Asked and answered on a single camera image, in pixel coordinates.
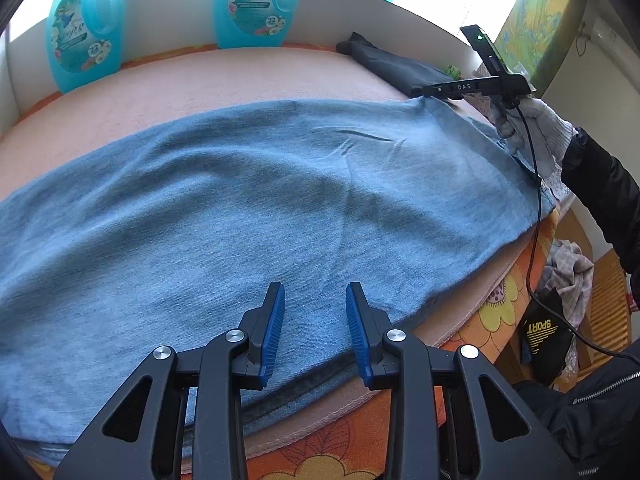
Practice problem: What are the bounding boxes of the person's right forearm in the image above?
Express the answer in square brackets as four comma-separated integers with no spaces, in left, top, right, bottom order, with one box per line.
[560,127,640,281]

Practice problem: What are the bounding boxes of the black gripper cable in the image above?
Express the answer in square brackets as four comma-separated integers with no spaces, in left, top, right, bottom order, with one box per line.
[505,102,640,361]

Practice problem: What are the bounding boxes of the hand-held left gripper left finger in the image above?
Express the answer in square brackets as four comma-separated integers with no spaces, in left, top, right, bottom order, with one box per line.
[52,281,287,480]

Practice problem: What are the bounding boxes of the person's black jacket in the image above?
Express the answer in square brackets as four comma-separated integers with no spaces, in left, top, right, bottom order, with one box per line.
[512,340,640,480]

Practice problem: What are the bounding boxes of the blue denim pants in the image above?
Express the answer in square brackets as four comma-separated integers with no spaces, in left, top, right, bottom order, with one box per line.
[0,97,573,468]

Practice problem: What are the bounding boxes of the black printed garment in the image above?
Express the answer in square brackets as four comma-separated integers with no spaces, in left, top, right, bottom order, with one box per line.
[520,287,578,386]

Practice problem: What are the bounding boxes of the person's right hand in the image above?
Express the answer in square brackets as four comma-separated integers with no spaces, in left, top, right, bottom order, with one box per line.
[475,94,576,183]

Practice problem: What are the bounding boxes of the pink mat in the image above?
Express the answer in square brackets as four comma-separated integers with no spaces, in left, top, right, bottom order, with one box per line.
[0,45,576,476]

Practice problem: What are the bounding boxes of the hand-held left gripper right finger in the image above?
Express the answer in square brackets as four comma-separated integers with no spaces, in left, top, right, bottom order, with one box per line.
[345,281,578,480]

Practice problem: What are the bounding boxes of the pile of grey clothes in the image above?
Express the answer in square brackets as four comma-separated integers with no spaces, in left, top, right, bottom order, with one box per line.
[542,240,596,331]

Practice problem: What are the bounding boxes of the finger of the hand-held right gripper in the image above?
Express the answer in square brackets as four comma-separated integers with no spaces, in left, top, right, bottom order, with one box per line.
[411,84,453,101]

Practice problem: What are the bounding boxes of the dark folded pants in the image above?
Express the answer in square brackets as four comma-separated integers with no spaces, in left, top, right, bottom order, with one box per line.
[336,31,468,100]

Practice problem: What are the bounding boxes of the yellow scroll painting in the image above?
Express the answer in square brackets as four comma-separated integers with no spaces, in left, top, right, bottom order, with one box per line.
[492,0,588,88]

